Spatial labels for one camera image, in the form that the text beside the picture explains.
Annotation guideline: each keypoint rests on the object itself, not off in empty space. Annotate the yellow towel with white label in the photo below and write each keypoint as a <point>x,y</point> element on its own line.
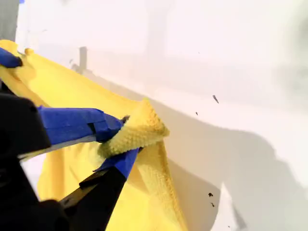
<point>72,91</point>

